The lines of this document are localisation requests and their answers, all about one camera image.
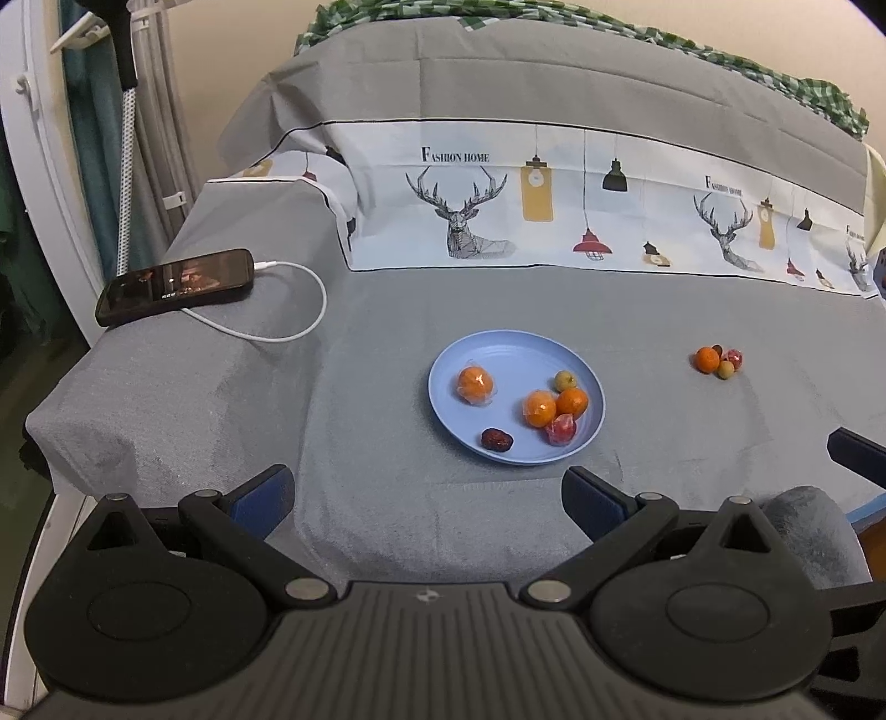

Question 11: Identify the white door frame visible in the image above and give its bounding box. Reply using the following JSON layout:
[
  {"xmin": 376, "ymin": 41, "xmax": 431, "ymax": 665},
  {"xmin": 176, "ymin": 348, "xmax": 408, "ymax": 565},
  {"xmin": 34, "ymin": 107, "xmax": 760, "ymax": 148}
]
[{"xmin": 0, "ymin": 0, "xmax": 127, "ymax": 348}]

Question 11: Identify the green checked blanket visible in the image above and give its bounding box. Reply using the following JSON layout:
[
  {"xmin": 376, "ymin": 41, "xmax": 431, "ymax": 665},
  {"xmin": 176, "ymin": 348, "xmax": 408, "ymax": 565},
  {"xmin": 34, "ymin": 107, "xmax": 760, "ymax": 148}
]
[{"xmin": 293, "ymin": 0, "xmax": 870, "ymax": 137}]

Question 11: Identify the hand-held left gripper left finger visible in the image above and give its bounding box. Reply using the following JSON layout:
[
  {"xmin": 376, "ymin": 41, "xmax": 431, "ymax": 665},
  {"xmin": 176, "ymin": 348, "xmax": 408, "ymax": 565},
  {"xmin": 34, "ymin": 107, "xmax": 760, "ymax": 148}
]
[{"xmin": 65, "ymin": 464, "xmax": 340, "ymax": 613}]

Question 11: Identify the teal curtain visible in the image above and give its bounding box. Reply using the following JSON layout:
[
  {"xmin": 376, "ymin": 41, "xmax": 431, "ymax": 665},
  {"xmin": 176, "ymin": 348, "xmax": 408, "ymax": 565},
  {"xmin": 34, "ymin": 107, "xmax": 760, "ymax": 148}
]
[{"xmin": 58, "ymin": 0, "xmax": 134, "ymax": 278}]

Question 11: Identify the black smartphone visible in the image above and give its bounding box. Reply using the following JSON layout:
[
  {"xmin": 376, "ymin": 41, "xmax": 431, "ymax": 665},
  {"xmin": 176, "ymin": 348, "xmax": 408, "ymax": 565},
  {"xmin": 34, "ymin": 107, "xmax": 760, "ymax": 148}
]
[{"xmin": 95, "ymin": 248, "xmax": 257, "ymax": 328}]

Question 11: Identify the blue plate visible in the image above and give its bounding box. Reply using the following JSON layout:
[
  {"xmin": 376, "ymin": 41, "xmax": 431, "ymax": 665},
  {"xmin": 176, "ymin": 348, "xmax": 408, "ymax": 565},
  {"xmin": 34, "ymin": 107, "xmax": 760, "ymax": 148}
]
[{"xmin": 427, "ymin": 330, "xmax": 607, "ymax": 465}]

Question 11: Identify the plastic-wrapped orange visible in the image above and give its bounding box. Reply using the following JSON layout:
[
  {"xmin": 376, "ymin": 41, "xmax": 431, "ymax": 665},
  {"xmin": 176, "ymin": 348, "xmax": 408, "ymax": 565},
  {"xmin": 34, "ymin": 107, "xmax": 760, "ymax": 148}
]
[
  {"xmin": 521, "ymin": 389, "xmax": 559, "ymax": 429},
  {"xmin": 456, "ymin": 361, "xmax": 499, "ymax": 408}
]

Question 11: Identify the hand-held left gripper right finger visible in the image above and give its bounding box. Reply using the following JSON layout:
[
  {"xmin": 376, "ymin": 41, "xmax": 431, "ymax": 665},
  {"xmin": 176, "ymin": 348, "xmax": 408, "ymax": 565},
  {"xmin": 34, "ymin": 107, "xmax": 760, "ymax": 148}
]
[{"xmin": 519, "ymin": 466, "xmax": 800, "ymax": 613}]

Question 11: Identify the black and metal pole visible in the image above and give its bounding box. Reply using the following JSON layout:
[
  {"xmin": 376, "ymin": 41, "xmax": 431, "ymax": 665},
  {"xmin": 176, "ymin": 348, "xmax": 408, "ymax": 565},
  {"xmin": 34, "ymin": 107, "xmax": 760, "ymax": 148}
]
[{"xmin": 83, "ymin": 0, "xmax": 141, "ymax": 279}]

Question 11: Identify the white charging cable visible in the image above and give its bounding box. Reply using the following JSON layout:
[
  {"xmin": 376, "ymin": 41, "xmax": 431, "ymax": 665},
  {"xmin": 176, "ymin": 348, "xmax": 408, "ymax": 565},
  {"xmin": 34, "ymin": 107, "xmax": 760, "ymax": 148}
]
[{"xmin": 181, "ymin": 259, "xmax": 328, "ymax": 343}]

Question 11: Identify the grey printed bedsheet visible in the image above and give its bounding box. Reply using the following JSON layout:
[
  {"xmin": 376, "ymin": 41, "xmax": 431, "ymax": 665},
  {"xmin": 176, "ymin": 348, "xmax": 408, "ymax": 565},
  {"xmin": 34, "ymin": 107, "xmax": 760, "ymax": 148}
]
[{"xmin": 23, "ymin": 17, "xmax": 886, "ymax": 605}]

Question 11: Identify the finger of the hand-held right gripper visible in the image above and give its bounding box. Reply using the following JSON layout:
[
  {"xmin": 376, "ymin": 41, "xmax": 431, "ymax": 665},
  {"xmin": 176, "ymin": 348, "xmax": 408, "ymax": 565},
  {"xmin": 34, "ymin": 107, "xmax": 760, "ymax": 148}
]
[{"xmin": 826, "ymin": 427, "xmax": 886, "ymax": 487}]

